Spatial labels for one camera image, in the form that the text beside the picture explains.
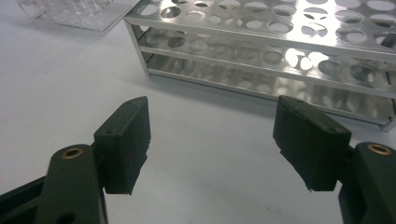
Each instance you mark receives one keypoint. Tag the metal test tube rack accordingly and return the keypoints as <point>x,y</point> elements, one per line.
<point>236,37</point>

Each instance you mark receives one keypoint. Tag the clear plastic test tube rack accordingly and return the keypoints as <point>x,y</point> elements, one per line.
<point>77,14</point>

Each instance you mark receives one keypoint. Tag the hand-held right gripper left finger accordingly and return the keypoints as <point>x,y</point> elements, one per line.
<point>124,146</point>

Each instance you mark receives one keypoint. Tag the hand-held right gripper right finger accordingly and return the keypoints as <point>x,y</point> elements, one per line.
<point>311,143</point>

